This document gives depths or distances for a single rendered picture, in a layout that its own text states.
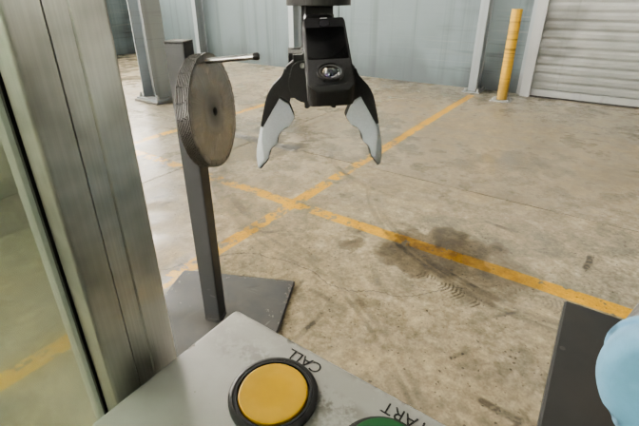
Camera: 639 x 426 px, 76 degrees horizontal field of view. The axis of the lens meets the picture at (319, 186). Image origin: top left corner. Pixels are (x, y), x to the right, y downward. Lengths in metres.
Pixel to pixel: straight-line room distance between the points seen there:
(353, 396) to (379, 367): 1.22
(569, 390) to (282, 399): 0.34
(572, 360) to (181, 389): 0.42
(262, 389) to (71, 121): 0.17
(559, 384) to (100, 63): 0.49
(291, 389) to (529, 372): 1.39
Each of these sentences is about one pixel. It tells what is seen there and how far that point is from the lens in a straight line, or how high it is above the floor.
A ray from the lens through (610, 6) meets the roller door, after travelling 5.66.
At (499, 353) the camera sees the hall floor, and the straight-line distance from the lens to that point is 1.63.
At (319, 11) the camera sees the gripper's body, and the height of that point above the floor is 1.09.
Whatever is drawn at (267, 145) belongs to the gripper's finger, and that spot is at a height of 0.95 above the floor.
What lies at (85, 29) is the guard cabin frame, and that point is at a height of 1.09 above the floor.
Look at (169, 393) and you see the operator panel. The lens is 0.28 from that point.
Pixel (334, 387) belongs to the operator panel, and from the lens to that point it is 0.27.
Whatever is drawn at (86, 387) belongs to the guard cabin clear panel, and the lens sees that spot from 0.31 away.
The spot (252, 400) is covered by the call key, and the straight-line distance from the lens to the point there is 0.26.
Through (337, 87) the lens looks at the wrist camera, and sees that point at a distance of 0.39.
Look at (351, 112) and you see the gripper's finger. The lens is 0.49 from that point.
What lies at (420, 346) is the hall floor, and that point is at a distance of 1.57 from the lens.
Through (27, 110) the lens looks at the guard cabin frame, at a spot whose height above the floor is 1.06.
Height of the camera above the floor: 1.10
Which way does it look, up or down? 25 degrees down
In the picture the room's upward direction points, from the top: straight up
